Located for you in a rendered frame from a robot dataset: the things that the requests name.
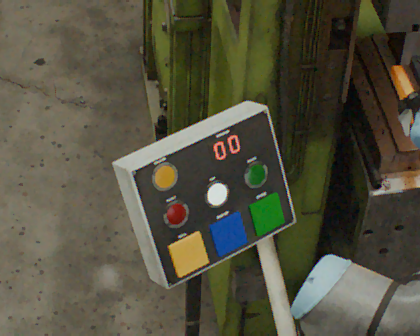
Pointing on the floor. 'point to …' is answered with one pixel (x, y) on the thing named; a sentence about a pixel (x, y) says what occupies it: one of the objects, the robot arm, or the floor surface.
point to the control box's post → (193, 304)
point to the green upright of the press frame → (324, 99)
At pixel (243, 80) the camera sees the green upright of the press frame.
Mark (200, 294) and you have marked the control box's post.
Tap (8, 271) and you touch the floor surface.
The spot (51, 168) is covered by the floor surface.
